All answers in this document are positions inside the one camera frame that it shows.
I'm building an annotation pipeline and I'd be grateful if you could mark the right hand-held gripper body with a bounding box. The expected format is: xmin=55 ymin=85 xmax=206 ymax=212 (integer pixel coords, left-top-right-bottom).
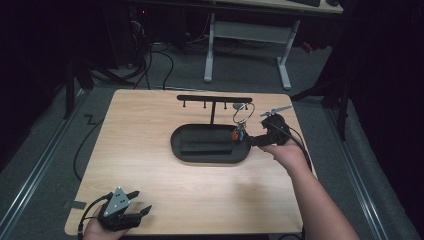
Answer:
xmin=259 ymin=104 xmax=294 ymax=147

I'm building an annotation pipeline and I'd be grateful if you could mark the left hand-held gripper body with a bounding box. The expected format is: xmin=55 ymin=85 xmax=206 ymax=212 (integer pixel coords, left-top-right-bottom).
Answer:
xmin=97 ymin=186 xmax=143 ymax=233

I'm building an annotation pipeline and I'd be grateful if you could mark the key bunch with coloured tags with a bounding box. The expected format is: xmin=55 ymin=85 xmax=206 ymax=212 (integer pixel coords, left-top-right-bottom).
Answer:
xmin=230 ymin=101 xmax=257 ymax=144

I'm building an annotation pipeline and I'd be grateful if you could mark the black wallet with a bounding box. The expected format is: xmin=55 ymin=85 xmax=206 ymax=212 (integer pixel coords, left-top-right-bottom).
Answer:
xmin=179 ymin=127 xmax=235 ymax=156

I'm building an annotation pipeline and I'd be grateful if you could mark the black key stand with tray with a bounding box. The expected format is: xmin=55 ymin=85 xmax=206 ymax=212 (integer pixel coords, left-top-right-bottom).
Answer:
xmin=170 ymin=94 xmax=253 ymax=165

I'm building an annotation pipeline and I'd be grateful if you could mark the person's left hand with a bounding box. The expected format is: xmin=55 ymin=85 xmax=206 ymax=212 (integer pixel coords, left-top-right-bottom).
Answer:
xmin=81 ymin=207 xmax=132 ymax=240

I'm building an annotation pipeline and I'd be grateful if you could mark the person's right hand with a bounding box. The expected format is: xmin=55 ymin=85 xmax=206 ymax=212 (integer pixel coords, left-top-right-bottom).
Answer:
xmin=257 ymin=139 xmax=313 ymax=180

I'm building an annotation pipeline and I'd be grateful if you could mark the grey tape strip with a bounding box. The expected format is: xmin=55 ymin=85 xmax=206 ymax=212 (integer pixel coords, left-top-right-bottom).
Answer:
xmin=62 ymin=200 xmax=88 ymax=211

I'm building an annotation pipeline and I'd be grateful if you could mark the black metal stand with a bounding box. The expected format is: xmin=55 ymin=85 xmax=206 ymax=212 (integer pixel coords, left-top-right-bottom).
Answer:
xmin=62 ymin=54 xmax=95 ymax=120
xmin=289 ymin=75 xmax=352 ymax=142

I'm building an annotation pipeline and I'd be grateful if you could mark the white-framed desk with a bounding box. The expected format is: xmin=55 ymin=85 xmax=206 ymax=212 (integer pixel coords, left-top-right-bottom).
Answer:
xmin=203 ymin=0 xmax=345 ymax=91

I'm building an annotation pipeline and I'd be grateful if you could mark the black keyboard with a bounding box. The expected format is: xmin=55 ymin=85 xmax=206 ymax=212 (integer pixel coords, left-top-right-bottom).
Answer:
xmin=287 ymin=0 xmax=322 ymax=8

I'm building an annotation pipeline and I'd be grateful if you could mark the dark computer tower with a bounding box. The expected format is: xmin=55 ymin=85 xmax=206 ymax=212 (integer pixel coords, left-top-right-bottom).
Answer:
xmin=128 ymin=5 xmax=148 ymax=69

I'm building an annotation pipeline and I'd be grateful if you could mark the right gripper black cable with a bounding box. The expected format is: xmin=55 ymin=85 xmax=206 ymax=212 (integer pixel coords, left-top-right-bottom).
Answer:
xmin=264 ymin=119 xmax=314 ymax=173

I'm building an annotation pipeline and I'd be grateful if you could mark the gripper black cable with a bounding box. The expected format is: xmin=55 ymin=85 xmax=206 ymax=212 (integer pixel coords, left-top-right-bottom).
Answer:
xmin=264 ymin=119 xmax=314 ymax=173
xmin=77 ymin=193 xmax=113 ymax=240

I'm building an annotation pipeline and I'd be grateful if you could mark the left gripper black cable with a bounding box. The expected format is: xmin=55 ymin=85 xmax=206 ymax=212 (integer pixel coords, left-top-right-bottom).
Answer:
xmin=77 ymin=193 xmax=113 ymax=240

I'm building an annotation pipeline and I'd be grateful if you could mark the black floor cable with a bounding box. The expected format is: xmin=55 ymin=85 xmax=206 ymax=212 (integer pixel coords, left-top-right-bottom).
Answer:
xmin=72 ymin=114 xmax=105 ymax=182

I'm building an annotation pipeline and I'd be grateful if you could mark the metal floor rail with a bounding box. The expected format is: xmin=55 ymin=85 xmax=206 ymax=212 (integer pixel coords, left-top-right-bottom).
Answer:
xmin=0 ymin=89 xmax=88 ymax=232
xmin=324 ymin=107 xmax=392 ymax=240

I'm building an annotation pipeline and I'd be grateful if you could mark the bundle of black floor cables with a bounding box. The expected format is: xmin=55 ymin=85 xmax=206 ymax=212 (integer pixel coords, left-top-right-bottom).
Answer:
xmin=132 ymin=41 xmax=175 ymax=91

